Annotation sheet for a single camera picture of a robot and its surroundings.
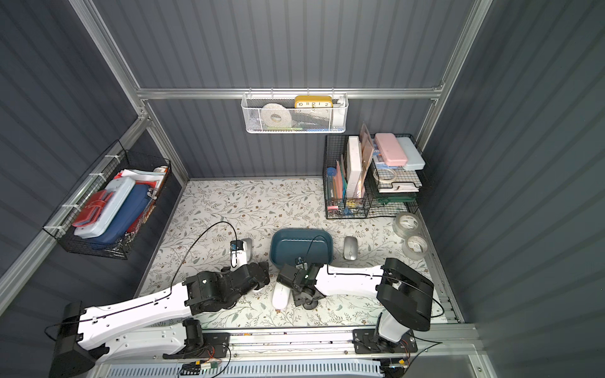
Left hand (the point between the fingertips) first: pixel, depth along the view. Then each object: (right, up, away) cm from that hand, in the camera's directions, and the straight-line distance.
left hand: (258, 268), depth 74 cm
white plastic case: (-40, +25, -5) cm, 48 cm away
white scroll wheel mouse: (+34, +2, +22) cm, 40 cm away
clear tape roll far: (+59, +11, +28) cm, 67 cm away
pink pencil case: (+51, +43, +23) cm, 70 cm away
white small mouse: (+6, -12, +7) cm, 15 cm away
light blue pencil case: (+61, +38, +23) cm, 75 cm away
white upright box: (+34, +32, +18) cm, 50 cm away
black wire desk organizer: (+41, +32, +17) cm, 55 cm away
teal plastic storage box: (+19, +3, +22) cm, 29 cm away
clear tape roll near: (+60, +3, +22) cm, 64 cm away
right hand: (+17, -13, +8) cm, 23 cm away
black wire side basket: (-48, +34, +4) cm, 59 cm away
